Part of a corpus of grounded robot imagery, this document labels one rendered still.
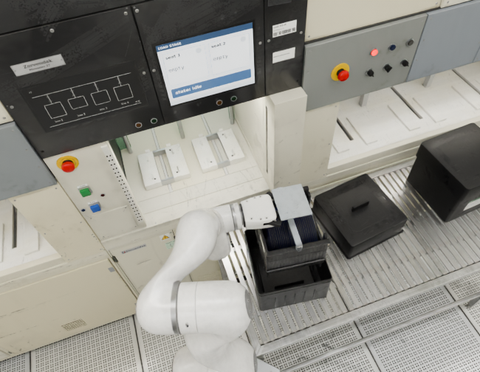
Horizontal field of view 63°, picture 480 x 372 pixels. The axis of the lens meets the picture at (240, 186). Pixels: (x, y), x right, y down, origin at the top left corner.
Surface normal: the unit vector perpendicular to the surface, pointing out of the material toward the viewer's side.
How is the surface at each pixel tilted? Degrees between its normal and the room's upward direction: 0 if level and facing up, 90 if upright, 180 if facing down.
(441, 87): 0
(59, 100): 90
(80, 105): 90
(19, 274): 90
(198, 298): 1
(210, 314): 38
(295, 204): 1
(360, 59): 90
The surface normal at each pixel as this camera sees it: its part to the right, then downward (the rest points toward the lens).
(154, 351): -0.06, -0.60
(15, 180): 0.33, 0.74
